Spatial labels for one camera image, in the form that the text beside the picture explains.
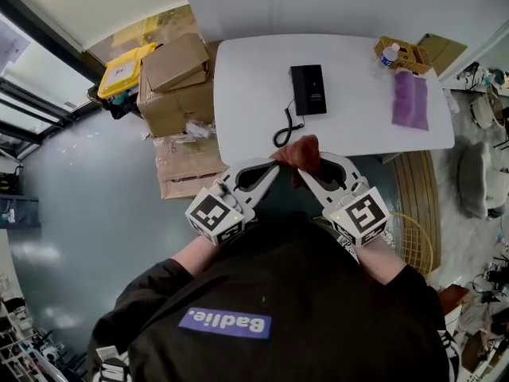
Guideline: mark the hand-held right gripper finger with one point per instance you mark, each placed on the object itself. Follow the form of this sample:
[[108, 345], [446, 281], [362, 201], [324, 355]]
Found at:
[[323, 192], [346, 165]]

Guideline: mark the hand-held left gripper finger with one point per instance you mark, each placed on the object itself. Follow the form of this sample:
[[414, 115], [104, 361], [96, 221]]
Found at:
[[248, 162], [264, 189]]

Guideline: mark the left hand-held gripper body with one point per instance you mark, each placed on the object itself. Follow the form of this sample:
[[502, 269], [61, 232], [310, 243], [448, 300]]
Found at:
[[212, 213]]

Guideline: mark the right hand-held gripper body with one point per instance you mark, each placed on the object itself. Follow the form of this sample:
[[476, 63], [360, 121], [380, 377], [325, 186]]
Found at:
[[360, 213]]

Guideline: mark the reddish brown cloth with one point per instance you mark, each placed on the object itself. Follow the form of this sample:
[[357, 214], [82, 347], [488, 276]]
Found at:
[[304, 155]]

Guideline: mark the black desk phone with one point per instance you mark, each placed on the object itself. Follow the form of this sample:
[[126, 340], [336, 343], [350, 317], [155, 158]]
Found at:
[[308, 90]]

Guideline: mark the person's right forearm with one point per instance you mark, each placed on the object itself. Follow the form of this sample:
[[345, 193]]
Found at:
[[378, 261]]

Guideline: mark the person's left forearm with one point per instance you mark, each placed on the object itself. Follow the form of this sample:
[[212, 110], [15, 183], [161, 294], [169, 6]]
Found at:
[[195, 255]]

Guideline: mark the white desk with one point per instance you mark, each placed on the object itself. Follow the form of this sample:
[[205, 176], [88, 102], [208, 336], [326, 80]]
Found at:
[[254, 94]]

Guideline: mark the purple fluffy cloth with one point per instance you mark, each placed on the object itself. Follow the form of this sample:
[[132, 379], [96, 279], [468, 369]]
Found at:
[[410, 101]]

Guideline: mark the flattened taped cardboard box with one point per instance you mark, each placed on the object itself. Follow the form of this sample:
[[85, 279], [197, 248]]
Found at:
[[185, 165]]

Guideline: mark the crumpled white paper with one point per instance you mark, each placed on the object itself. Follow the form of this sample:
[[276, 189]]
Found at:
[[199, 129]]

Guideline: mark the wooden slatted bench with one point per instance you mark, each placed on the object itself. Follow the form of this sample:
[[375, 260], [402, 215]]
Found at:
[[417, 181]]

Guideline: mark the large brown cardboard box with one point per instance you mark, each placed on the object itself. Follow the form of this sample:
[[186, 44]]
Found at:
[[175, 107]]

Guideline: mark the person's black top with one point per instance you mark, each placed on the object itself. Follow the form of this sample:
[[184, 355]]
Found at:
[[294, 293]]

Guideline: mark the clear plastic water bottle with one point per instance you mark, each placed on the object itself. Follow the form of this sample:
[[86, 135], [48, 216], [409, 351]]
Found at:
[[388, 56]]

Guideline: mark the grey fluffy chair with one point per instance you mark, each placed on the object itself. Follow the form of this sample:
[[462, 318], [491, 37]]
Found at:
[[473, 179]]

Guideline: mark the small brown cardboard box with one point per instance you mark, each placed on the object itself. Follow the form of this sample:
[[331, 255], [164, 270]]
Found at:
[[175, 62]]

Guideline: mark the flat brown cardboard sheet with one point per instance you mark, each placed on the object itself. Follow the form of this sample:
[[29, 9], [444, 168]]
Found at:
[[445, 52]]

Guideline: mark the yellow plastic bin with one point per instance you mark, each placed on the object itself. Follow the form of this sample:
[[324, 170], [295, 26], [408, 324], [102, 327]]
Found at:
[[119, 72]]

